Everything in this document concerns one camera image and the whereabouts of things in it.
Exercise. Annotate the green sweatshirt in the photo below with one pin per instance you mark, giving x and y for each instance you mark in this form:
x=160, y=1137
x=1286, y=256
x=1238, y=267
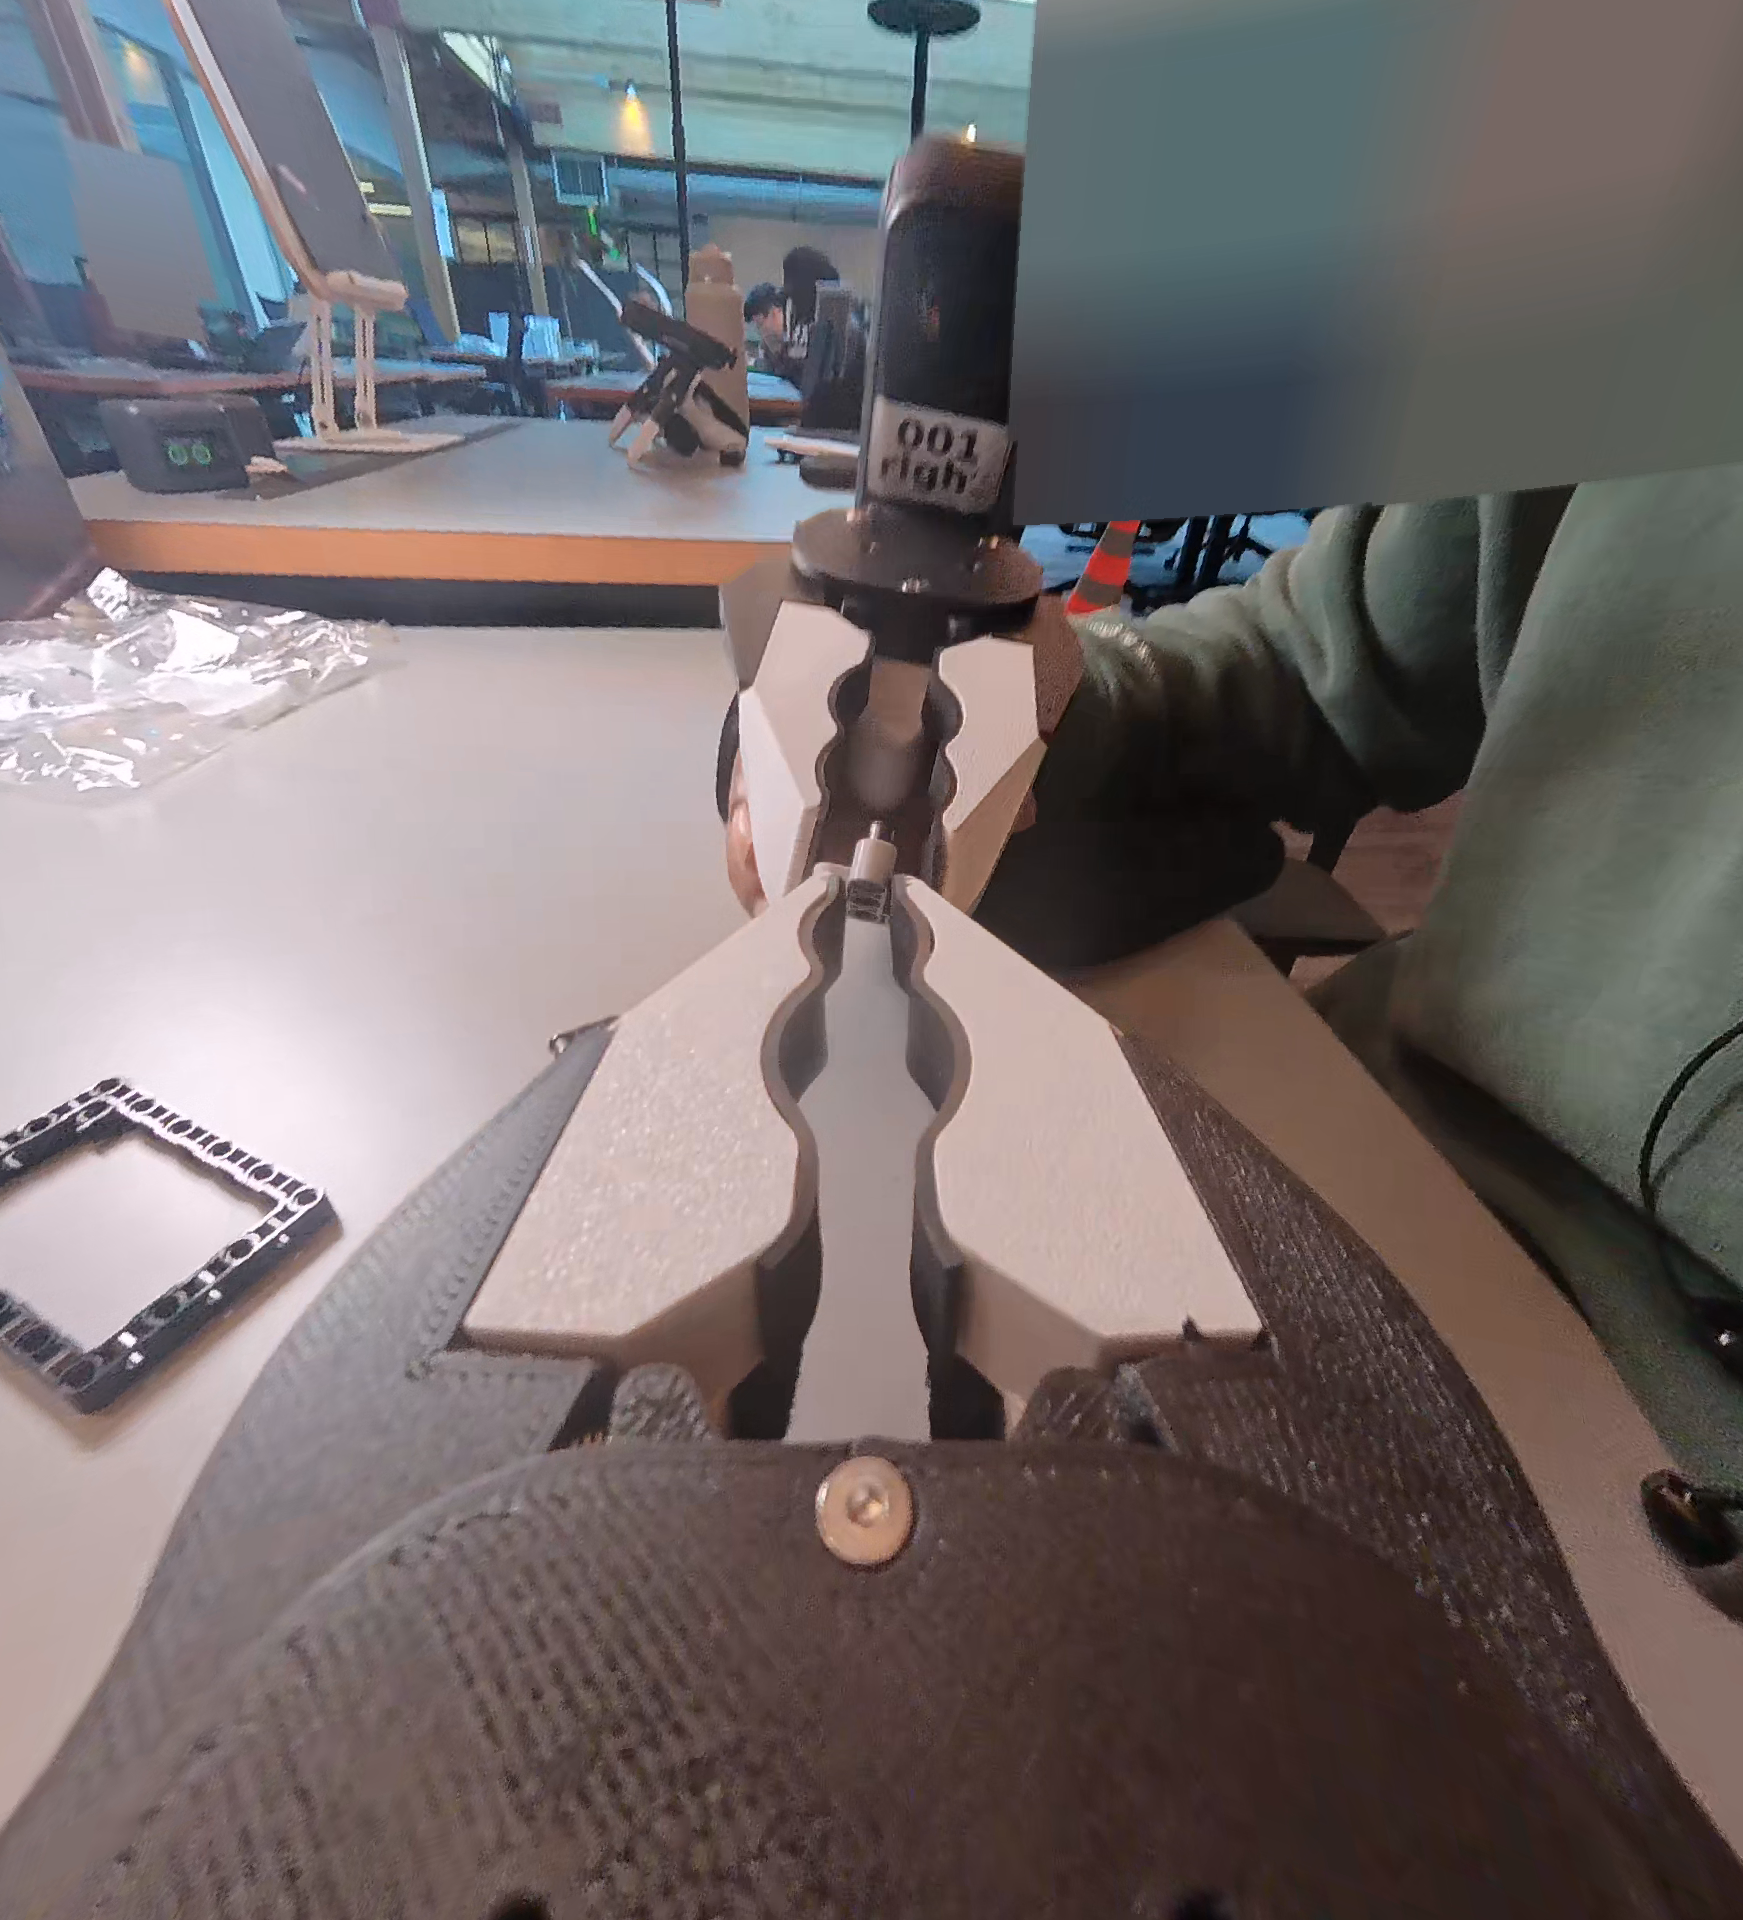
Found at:
x=1638, y=898

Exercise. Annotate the grey lego connector assembly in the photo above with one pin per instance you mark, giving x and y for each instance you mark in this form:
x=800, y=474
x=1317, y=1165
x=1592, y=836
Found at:
x=872, y=858

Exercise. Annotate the black and white device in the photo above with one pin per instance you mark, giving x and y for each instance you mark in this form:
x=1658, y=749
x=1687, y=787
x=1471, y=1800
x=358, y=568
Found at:
x=677, y=398

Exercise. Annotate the person's right hand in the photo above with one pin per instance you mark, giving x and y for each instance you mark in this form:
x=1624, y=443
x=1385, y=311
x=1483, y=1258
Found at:
x=744, y=863

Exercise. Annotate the pale stand with dark panel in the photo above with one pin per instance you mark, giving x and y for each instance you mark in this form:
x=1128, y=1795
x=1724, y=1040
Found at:
x=303, y=149

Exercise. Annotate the beige bottle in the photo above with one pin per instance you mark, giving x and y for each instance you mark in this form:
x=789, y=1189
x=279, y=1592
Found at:
x=716, y=300

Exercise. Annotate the orange traffic cone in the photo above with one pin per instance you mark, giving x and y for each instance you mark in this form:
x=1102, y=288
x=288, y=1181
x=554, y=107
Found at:
x=1109, y=568

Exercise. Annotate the empty clear plastic bag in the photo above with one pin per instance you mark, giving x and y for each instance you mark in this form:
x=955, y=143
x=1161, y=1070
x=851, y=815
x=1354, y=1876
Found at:
x=137, y=675

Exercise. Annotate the black floor lamp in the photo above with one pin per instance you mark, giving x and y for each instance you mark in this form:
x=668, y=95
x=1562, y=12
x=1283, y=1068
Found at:
x=924, y=12

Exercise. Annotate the black rectangular lego frame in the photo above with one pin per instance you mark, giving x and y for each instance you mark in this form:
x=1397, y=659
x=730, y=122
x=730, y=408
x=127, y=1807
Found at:
x=219, y=1155

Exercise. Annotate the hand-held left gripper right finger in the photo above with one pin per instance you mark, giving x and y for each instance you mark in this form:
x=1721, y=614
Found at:
x=1083, y=1200

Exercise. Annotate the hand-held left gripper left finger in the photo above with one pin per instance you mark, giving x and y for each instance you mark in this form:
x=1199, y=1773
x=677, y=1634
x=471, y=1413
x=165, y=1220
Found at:
x=631, y=1185

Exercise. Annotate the wooden edged table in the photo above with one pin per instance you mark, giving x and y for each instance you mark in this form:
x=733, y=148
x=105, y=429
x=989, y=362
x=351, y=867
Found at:
x=512, y=480

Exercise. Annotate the black device with green lights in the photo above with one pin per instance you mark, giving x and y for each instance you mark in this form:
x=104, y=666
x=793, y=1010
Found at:
x=191, y=447

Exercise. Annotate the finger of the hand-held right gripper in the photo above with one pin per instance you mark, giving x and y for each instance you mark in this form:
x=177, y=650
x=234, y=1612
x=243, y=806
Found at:
x=998, y=718
x=781, y=718

